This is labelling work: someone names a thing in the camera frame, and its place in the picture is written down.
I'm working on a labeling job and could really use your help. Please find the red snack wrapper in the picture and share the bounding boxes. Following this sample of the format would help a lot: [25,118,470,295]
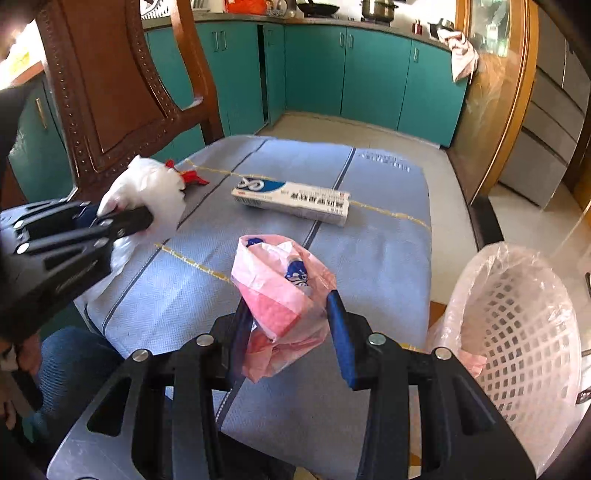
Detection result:
[164,159,209,186]

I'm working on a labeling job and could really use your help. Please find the pink plastic wrapper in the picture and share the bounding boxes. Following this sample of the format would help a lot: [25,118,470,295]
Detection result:
[230,234,337,383]

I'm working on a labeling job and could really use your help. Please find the teal kitchen cabinets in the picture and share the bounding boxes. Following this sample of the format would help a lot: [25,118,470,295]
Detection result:
[1,18,466,202]

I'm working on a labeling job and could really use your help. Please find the operator left hand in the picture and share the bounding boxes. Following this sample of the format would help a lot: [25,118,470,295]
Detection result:
[1,333,42,376]

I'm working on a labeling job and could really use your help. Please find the operator leg in jeans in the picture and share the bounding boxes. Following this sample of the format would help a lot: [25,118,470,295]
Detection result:
[31,327,124,450]

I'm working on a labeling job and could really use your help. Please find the brown wooden chair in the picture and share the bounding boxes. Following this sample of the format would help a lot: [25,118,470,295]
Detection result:
[0,0,226,204]

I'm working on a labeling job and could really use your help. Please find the clear plastic bin liner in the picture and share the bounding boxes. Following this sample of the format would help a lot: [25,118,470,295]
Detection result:
[424,241,585,476]

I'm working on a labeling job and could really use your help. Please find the blue seat cushion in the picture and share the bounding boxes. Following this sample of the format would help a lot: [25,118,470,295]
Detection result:
[76,136,432,479]

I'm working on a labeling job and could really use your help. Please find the white blue medicine box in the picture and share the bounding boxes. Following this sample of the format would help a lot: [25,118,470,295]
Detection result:
[231,177,349,227]

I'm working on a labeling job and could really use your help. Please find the dish rack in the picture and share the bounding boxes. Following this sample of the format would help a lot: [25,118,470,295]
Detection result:
[139,0,170,20]

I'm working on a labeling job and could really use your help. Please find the orange plastic bag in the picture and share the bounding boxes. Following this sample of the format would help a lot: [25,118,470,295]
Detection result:
[225,0,266,15]

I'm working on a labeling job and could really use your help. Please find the black frying pan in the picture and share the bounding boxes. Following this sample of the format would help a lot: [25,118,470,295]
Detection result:
[297,1,339,18]

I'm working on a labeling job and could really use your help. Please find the pink hanging towel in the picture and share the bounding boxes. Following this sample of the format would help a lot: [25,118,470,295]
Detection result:
[438,29,480,83]

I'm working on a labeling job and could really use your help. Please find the steel cooking pot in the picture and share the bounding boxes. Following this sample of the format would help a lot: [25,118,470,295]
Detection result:
[361,0,398,24]

